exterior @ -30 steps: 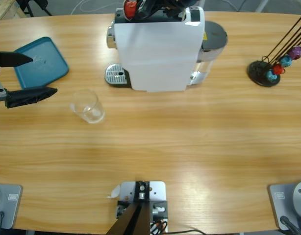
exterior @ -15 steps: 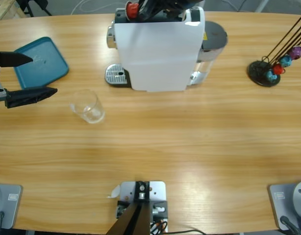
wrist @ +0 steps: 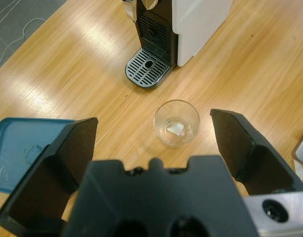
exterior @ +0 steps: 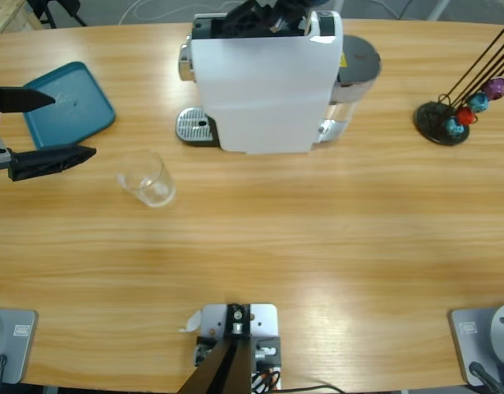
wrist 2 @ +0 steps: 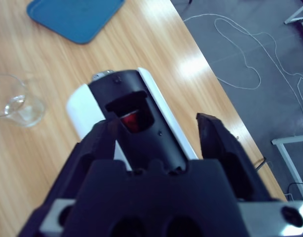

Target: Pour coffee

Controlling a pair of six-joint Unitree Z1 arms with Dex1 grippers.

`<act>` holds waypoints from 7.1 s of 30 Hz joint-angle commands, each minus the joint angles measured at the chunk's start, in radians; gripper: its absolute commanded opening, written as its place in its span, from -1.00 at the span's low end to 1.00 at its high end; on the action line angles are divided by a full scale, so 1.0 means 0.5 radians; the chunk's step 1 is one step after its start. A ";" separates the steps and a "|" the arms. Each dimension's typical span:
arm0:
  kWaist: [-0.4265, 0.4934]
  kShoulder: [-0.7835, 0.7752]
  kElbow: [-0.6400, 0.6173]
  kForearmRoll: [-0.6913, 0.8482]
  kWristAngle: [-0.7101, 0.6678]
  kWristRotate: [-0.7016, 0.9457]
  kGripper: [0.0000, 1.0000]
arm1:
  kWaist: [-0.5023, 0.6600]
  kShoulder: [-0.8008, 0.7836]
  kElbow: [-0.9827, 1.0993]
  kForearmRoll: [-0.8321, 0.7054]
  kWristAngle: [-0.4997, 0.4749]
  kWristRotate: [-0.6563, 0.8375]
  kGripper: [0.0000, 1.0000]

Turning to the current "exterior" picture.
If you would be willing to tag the purple coffee capsule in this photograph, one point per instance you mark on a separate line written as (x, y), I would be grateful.
(493, 88)

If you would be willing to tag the clear glass cup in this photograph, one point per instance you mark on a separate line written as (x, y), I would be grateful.
(147, 184)

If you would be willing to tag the wooden crate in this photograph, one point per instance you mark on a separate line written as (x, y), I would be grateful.
(5, 16)

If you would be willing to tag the teal coffee capsule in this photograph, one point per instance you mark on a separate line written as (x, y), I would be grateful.
(454, 127)
(478, 102)

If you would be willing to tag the black camera post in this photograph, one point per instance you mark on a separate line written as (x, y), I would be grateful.
(227, 369)

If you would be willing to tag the red coffee capsule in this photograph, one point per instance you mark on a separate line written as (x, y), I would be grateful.
(465, 116)

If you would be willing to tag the teal square tray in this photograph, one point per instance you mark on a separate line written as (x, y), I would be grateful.
(79, 119)

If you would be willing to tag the black stand legs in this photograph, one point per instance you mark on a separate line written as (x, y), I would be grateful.
(73, 8)

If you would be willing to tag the clear water tank grey lid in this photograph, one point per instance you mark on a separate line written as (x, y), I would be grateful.
(358, 57)

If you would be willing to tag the white mount block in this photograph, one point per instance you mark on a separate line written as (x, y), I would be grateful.
(262, 324)

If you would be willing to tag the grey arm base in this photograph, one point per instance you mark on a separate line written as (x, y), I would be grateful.
(469, 349)
(18, 344)

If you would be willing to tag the white tape piece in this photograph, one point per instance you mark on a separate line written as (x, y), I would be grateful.
(192, 322)

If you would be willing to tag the grey coffee machine lever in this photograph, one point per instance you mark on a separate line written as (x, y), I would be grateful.
(301, 24)

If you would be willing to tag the white capsule coffee machine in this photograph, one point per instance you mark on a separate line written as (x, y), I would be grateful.
(256, 90)

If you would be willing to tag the black capsule holder stand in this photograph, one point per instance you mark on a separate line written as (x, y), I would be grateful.
(430, 119)

